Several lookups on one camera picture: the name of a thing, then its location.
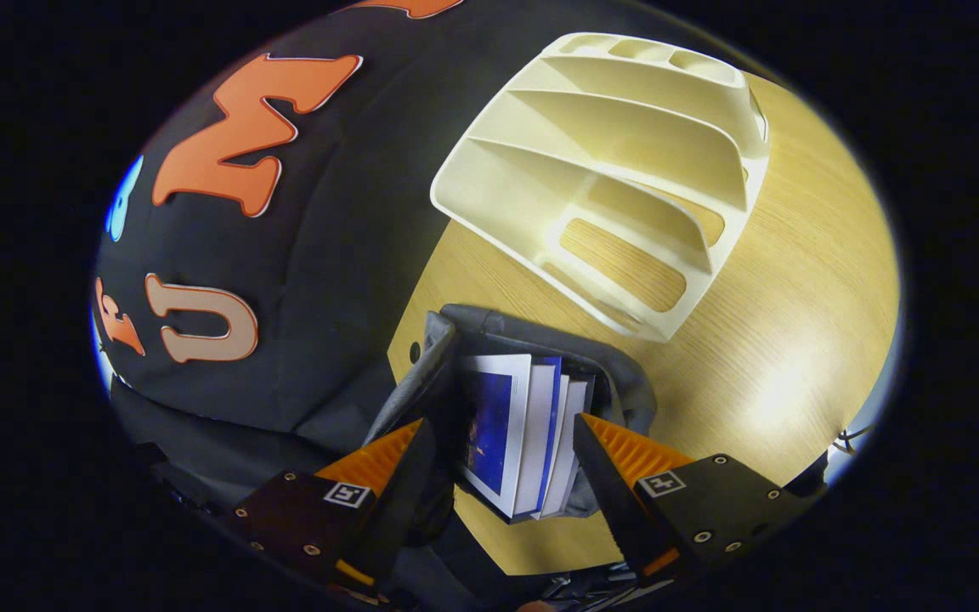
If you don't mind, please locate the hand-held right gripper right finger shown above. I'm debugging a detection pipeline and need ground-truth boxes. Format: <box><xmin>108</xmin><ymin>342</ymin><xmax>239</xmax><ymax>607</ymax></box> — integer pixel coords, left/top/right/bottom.
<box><xmin>573</xmin><ymin>412</ymin><xmax>809</xmax><ymax>587</ymax></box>

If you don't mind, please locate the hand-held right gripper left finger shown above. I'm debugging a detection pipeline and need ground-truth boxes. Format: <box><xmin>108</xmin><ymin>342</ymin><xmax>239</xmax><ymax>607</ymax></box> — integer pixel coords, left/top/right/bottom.
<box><xmin>230</xmin><ymin>418</ymin><xmax>456</xmax><ymax>596</ymax></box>

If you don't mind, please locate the portrait cover book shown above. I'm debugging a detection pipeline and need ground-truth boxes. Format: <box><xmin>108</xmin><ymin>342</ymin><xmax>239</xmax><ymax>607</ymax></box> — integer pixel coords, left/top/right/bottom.
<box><xmin>540</xmin><ymin>374</ymin><xmax>594</xmax><ymax>519</ymax></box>

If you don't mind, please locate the blue cover book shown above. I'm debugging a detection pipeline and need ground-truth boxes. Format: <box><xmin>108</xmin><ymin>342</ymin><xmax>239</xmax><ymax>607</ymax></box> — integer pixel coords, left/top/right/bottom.
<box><xmin>456</xmin><ymin>353</ymin><xmax>563</xmax><ymax>521</ymax></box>

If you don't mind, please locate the grey schoolbag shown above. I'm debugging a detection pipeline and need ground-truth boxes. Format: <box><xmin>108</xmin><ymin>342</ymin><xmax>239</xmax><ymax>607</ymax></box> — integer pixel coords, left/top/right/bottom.
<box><xmin>311</xmin><ymin>303</ymin><xmax>659</xmax><ymax>609</ymax></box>

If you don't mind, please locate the white plastic bookshelf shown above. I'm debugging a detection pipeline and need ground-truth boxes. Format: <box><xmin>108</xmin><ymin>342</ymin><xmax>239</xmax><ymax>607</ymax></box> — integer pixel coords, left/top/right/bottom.
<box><xmin>430</xmin><ymin>32</ymin><xmax>772</xmax><ymax>343</ymax></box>

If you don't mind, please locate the black backdrop cloth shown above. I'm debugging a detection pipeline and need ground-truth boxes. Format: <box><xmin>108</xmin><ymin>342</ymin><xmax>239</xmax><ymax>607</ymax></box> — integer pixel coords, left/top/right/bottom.
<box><xmin>94</xmin><ymin>0</ymin><xmax>490</xmax><ymax>511</ymax></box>

